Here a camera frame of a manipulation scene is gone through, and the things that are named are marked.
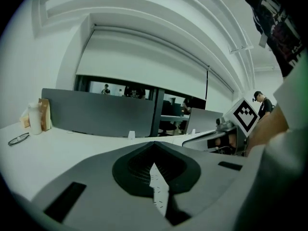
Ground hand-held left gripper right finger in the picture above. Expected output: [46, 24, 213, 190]
[154, 141, 252, 231]

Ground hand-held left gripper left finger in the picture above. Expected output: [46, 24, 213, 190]
[31, 141, 173, 231]

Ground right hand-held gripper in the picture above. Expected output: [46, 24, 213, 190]
[182, 97, 259, 157]

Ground person's right forearm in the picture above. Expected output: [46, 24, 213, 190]
[247, 102, 289, 154]

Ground grey laptop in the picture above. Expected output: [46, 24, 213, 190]
[186, 107, 224, 135]

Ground narrow white roller blind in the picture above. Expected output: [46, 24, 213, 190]
[206, 67, 235, 110]

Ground dark grey desk divider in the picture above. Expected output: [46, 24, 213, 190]
[41, 88, 155, 139]

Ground brown paper bag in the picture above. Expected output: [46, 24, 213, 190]
[38, 98, 52, 132]

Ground white bottle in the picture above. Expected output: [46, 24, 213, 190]
[27, 102, 43, 135]

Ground black-rimmed glasses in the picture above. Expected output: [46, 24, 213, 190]
[8, 132, 31, 147]

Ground wide white roller blind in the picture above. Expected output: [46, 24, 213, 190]
[76, 29, 209, 103]

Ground beige box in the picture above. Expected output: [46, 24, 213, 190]
[19, 114, 31, 128]

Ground black printed t-shirt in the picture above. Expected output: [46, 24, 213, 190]
[240, 0, 306, 78]

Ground black window frame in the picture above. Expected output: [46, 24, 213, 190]
[73, 74, 207, 138]

